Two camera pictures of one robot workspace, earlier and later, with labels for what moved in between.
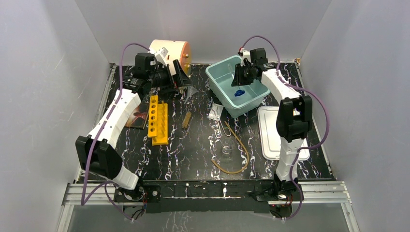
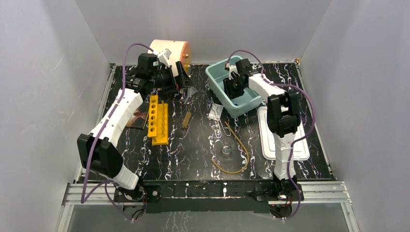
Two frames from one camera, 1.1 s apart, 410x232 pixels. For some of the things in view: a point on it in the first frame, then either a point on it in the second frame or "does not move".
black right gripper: (238, 80) → (227, 84)
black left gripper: (176, 76) does not move
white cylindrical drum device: (178, 50) does not move
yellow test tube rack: (158, 122) does not move
